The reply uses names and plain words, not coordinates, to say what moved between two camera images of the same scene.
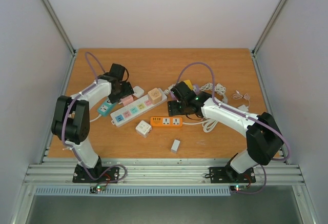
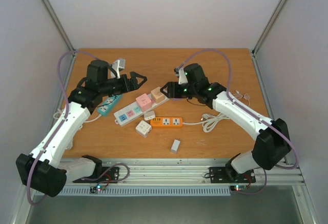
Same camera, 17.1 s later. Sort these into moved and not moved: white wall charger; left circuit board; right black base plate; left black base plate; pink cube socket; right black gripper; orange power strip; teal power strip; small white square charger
Moved: right black gripper; pink cube socket; small white square charger
Not moved: right black base plate; teal power strip; left circuit board; left black base plate; orange power strip; white wall charger
